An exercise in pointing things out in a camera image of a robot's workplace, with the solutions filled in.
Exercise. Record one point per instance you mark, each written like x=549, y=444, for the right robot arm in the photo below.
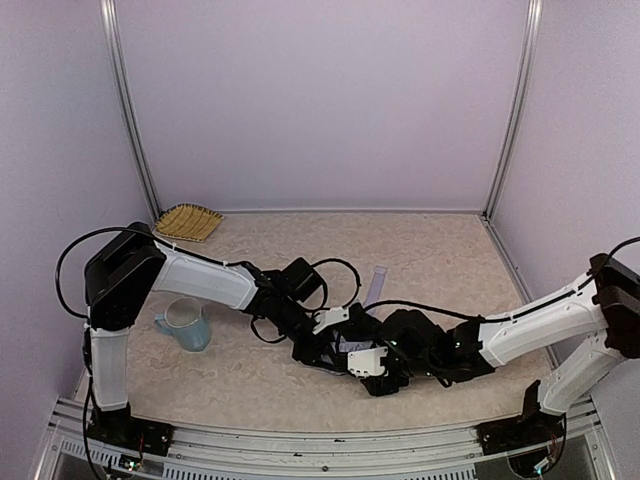
x=601, y=305

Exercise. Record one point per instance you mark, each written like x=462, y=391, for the aluminium corner post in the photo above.
x=111, y=29
x=517, y=107

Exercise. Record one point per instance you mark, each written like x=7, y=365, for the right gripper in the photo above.
x=382, y=382

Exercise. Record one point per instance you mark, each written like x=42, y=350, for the right aluminium corner post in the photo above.
x=517, y=107

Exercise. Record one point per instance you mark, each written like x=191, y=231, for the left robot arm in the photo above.
x=135, y=263

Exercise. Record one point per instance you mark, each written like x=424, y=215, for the yellow woven mat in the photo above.
x=188, y=222

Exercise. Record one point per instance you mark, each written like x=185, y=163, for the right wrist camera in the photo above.
x=367, y=363

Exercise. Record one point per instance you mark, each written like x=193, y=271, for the light blue mug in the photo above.
x=185, y=322

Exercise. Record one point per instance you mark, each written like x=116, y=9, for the lilac folding umbrella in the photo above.
x=372, y=295

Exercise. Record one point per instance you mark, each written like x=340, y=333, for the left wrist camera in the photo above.
x=329, y=318

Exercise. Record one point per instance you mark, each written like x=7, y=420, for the left aluminium corner post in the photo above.
x=111, y=29

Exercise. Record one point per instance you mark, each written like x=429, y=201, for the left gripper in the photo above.
x=310, y=353

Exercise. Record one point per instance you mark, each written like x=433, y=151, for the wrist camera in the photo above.
x=367, y=363
x=329, y=318

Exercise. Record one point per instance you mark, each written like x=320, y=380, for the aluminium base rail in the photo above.
x=200, y=452

